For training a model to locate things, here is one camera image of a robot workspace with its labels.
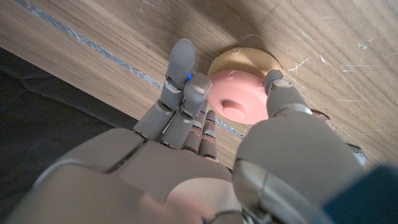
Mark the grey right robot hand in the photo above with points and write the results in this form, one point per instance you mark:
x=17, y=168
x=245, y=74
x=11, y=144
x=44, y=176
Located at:
x=155, y=177

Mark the silver tape outline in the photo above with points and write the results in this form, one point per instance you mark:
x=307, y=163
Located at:
x=124, y=65

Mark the black fabric backdrop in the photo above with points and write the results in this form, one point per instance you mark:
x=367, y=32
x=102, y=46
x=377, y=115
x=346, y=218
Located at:
x=46, y=118

